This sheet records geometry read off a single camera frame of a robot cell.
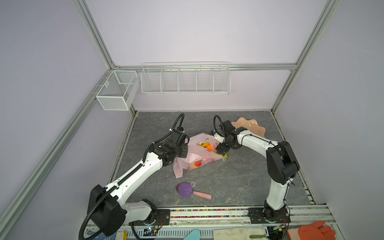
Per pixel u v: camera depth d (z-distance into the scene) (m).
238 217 0.75
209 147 0.92
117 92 1.00
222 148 0.85
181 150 0.72
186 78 1.03
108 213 0.38
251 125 1.08
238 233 0.69
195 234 0.69
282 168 0.50
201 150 0.88
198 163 0.87
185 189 0.81
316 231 0.68
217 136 0.87
